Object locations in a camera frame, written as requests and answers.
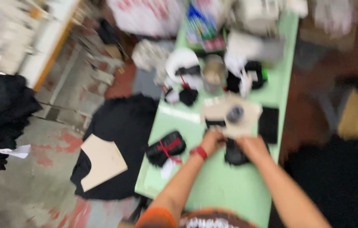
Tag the person's right hand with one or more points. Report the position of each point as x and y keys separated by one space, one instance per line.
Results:
x=252 y=148

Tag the person's left hand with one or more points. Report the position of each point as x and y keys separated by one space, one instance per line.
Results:
x=211 y=143

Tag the person's left fingers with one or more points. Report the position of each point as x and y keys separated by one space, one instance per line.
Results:
x=220 y=136

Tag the person's right fingers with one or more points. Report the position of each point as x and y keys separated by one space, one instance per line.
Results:
x=241 y=142

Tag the black fabric piece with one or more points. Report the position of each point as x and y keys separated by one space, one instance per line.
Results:
x=234 y=155

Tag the beige cardboard pattern piece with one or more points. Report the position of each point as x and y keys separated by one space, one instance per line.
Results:
x=250 y=122

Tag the red wristband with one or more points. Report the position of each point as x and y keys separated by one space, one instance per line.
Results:
x=199 y=152

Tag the flat black fabric rectangle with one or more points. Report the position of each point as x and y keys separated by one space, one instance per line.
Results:
x=268 y=125

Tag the small black fabric bundle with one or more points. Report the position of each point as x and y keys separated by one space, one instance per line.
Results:
x=188 y=96

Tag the black bundle with red ribbon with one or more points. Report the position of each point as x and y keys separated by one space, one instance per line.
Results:
x=166 y=148

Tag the white paper tag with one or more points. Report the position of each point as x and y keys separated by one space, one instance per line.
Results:
x=167 y=168

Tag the heap of black white fabric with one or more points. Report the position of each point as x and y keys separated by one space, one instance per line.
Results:
x=255 y=76

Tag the person's orange brown shirt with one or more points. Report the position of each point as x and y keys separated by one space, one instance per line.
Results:
x=204 y=220

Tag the round white bowl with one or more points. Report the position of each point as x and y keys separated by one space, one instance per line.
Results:
x=181 y=60

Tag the large black fabric pile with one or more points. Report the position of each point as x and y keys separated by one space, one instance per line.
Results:
x=125 y=123

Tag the grey white box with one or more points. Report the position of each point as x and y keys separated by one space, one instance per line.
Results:
x=255 y=46

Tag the black cloth mass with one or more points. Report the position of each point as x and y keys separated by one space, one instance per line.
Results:
x=340 y=186

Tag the patterned white cloth bag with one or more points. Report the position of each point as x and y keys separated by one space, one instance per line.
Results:
x=147 y=55

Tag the colourful printed package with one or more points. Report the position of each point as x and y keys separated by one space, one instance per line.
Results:
x=202 y=23

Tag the large beige cardboard pattern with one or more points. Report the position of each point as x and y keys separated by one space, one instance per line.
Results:
x=103 y=163

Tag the white sewing machine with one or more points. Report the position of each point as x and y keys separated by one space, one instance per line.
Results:
x=258 y=14

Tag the white red printed plastic bag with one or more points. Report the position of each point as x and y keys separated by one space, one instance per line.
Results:
x=147 y=15

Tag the white cloth bundle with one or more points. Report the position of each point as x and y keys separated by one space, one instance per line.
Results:
x=334 y=14

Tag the white paper sheet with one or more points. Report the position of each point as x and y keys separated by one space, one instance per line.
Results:
x=15 y=151

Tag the white shelf unit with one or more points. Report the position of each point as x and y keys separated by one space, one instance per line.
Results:
x=23 y=34

